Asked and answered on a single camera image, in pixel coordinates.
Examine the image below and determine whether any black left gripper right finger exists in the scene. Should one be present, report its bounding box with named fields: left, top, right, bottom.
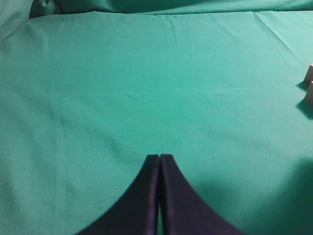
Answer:
left=159, top=154, right=244, bottom=235

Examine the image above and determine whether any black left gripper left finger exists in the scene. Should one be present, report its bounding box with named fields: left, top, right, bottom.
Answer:
left=78, top=154, right=160, bottom=235

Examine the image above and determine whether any pink cube placed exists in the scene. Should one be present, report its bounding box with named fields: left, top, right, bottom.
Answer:
left=304, top=81, right=313, bottom=105
left=304, top=64, right=313, bottom=83

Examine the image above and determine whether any green cloth backdrop and cover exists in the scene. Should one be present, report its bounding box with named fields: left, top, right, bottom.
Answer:
left=0, top=0, right=313, bottom=235

